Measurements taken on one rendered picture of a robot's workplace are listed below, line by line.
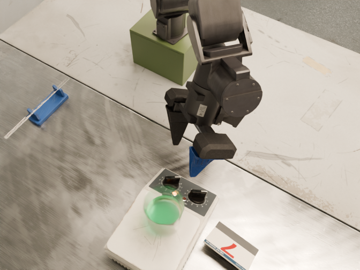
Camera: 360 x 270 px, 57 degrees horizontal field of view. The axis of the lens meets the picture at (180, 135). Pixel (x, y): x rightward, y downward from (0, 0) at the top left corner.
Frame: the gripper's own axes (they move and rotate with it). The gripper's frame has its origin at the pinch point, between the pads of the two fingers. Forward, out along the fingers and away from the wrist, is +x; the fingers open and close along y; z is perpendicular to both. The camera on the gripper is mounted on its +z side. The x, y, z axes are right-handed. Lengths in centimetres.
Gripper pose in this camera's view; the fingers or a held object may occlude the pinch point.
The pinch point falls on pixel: (188, 144)
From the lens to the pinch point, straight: 59.5
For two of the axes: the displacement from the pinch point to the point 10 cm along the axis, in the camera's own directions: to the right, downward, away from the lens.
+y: -3.3, -5.7, 7.5
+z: 9.1, 0.3, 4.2
